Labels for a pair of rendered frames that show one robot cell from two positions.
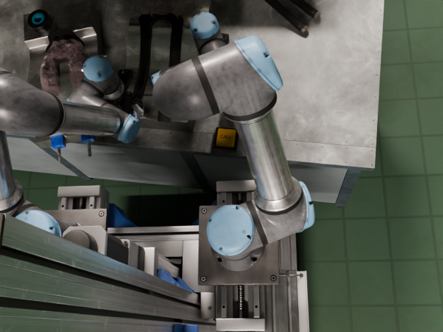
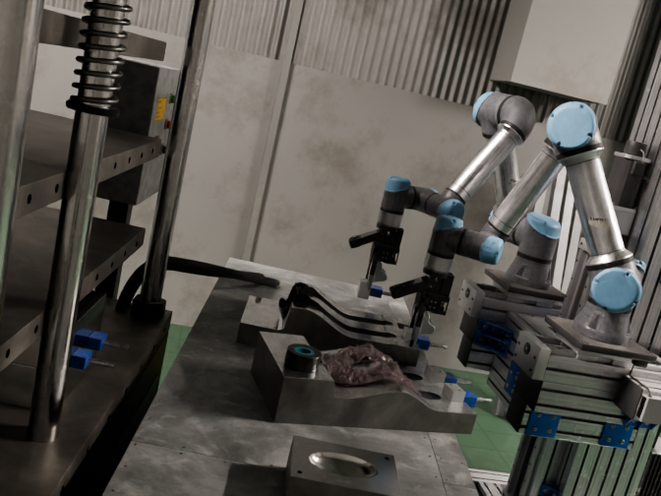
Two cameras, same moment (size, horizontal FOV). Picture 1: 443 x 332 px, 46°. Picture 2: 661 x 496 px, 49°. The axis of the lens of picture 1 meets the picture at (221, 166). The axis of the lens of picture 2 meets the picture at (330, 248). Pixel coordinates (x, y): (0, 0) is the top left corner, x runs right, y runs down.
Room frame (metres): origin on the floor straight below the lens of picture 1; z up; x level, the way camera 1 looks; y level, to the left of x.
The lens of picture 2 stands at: (2.14, 1.72, 1.52)
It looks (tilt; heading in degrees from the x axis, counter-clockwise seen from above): 12 degrees down; 238
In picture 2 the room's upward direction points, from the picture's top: 13 degrees clockwise
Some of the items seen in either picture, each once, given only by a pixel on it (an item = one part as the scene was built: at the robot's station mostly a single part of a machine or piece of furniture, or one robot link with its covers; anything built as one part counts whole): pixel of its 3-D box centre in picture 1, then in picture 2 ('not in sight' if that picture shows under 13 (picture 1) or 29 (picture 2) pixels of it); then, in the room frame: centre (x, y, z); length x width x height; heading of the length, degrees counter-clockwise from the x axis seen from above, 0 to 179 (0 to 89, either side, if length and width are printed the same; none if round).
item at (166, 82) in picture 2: not in sight; (105, 294); (1.53, -0.48, 0.73); 0.30 x 0.22 x 1.47; 61
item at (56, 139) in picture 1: (58, 144); (468, 399); (0.86, 0.50, 0.85); 0.13 x 0.05 x 0.05; 168
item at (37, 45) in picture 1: (66, 73); (364, 382); (1.12, 0.40, 0.85); 0.50 x 0.26 x 0.11; 168
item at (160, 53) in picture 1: (164, 56); (330, 323); (1.02, 0.04, 0.87); 0.50 x 0.26 x 0.14; 151
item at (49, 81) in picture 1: (63, 68); (368, 364); (1.11, 0.39, 0.90); 0.26 x 0.18 x 0.08; 168
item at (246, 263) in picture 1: (236, 240); (530, 268); (0.27, 0.04, 1.09); 0.15 x 0.15 x 0.10
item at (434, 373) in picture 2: (88, 138); (450, 379); (0.84, 0.39, 0.85); 0.13 x 0.05 x 0.05; 168
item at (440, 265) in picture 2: (111, 87); (438, 263); (0.83, 0.21, 1.12); 0.08 x 0.08 x 0.05
